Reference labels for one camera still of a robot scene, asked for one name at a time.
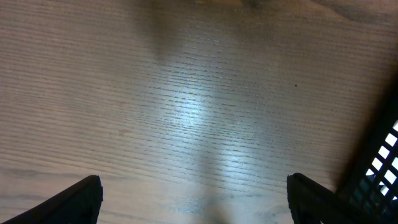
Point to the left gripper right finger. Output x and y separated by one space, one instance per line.
310 202

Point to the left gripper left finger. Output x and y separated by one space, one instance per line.
78 204

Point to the dark green plastic basket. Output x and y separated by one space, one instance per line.
371 183

